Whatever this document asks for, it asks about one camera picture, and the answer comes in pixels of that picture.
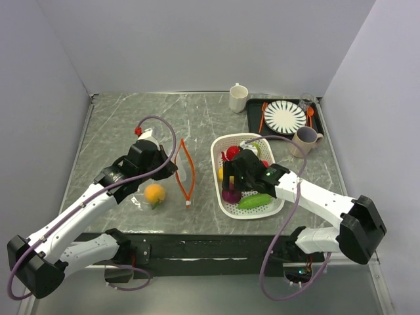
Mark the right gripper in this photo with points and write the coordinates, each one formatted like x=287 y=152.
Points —
x=230 y=168

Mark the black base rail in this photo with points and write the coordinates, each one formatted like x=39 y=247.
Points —
x=192 y=254

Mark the black tray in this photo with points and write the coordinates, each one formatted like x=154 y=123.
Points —
x=253 y=110

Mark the orange fork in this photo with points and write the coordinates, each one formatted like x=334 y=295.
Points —
x=263 y=108

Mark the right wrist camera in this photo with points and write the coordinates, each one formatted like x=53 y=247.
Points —
x=247 y=146

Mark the striped white plate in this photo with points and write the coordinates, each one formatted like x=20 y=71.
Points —
x=284 y=117

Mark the white mug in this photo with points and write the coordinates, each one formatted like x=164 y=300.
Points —
x=237 y=98

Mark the purple onion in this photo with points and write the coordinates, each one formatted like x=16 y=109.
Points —
x=231 y=196

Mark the clear zip top bag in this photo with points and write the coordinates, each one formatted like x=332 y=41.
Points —
x=179 y=187

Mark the yellow lemon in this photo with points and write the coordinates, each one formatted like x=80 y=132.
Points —
x=220 y=174

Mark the orange fruit with leaf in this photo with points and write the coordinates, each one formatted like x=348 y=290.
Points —
x=154 y=194

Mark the red chili pepper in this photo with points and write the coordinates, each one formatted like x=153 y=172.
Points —
x=224 y=158

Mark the white perforated basket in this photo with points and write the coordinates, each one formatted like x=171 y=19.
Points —
x=219 y=145

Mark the green bitter gourd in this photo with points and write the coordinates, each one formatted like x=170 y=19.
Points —
x=254 y=201

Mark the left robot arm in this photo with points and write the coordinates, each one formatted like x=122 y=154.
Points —
x=47 y=257

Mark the green pear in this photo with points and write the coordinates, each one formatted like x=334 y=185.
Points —
x=257 y=147

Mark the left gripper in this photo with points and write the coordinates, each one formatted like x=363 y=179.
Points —
x=167 y=170

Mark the clear glass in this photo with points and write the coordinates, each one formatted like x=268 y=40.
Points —
x=305 y=101

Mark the orange spoon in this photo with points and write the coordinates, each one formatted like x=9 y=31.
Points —
x=309 y=114

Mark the beige mug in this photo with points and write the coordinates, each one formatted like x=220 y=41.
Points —
x=306 y=138

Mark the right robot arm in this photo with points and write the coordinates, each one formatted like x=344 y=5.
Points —
x=356 y=226

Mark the red wrinkled fruit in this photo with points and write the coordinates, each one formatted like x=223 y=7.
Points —
x=231 y=152

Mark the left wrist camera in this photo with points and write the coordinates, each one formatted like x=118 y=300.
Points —
x=147 y=134

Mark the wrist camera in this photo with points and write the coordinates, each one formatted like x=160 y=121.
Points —
x=247 y=146
x=147 y=134

